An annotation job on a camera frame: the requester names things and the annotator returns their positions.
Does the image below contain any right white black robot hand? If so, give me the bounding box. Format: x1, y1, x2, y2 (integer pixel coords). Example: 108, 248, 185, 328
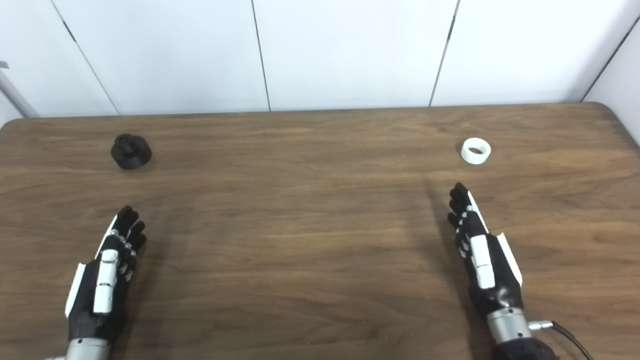
447, 182, 524, 317

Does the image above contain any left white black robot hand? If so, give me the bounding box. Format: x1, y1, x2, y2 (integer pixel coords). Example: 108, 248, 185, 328
65, 205, 147, 344

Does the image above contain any white plastic ring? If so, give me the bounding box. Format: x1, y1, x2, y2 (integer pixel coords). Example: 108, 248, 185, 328
461, 137, 492, 165

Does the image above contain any round black plastic part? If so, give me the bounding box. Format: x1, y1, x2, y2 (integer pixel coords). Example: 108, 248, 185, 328
110, 133, 153, 170

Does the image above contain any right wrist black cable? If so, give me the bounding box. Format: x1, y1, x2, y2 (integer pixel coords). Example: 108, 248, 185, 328
528, 320, 596, 360

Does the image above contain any grey wall corner post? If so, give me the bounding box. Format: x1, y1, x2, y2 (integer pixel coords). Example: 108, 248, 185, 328
0, 68, 40, 119

